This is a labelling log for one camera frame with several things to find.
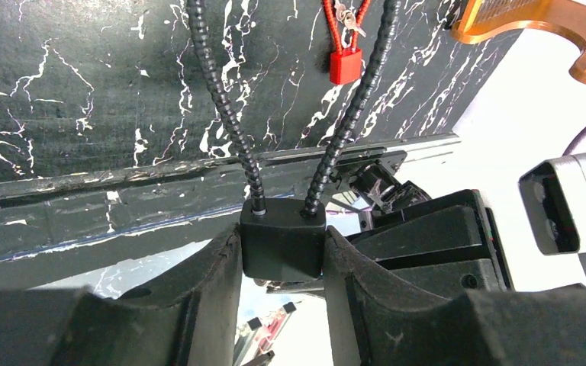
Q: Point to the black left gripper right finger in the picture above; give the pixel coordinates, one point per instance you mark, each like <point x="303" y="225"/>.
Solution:
<point x="377" y="318"/>

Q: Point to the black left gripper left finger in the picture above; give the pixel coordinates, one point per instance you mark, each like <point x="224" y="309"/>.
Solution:
<point x="185" y="316"/>

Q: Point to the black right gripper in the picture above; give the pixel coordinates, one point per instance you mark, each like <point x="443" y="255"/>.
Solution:
<point x="444" y="245"/>

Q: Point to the black cable padlock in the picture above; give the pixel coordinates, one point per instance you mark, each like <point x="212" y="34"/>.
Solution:
<point x="282" y="239"/>

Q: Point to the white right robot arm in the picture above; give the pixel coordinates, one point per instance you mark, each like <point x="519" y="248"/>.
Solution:
<point x="383" y="193"/>

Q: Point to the orange wooden shelf rack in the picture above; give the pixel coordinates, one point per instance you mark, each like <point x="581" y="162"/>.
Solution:
<point x="482" y="20"/>

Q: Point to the red cable padlock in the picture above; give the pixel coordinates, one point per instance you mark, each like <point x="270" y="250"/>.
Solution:
<point x="345" y="61"/>

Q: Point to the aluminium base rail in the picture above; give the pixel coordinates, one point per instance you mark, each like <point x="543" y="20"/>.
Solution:
<point x="46" y="215"/>

